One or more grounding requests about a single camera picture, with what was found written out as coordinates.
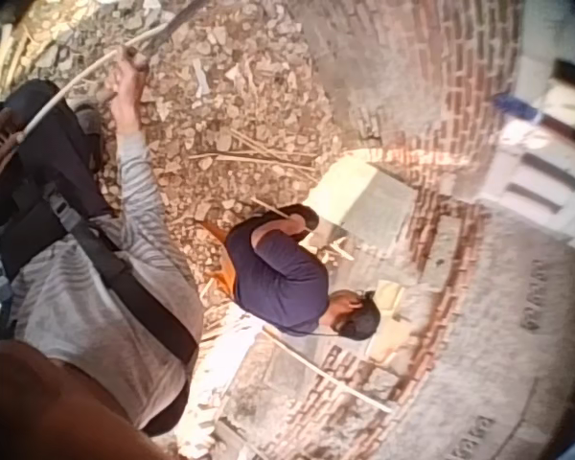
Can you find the person's right hand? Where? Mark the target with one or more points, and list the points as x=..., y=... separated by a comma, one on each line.
x=124, y=103

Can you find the person's right fingers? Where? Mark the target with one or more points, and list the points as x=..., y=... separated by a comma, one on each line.
x=126, y=72

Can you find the long pale wooden stick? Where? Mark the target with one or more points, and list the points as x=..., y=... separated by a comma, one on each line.
x=72, y=84

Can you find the grey metal rod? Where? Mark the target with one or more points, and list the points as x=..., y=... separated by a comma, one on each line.
x=188, y=12

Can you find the person's legs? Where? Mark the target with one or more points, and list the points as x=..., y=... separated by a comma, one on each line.
x=52, y=144

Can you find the rubble heap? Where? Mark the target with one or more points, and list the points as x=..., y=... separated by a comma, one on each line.
x=249, y=96

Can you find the bundle of thin sticks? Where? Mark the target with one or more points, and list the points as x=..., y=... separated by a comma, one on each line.
x=259, y=153

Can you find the thin wooden stick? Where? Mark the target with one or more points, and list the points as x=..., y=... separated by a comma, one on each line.
x=273, y=207

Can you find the pale concrete block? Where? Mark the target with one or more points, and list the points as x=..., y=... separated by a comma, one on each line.
x=364, y=196

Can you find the long white wooden batten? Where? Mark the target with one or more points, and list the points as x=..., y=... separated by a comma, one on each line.
x=326, y=371

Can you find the pale stone slab pieces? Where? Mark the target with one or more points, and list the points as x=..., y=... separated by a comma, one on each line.
x=388, y=321

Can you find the blue plastic object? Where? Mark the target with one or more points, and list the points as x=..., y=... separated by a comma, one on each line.
x=515, y=104

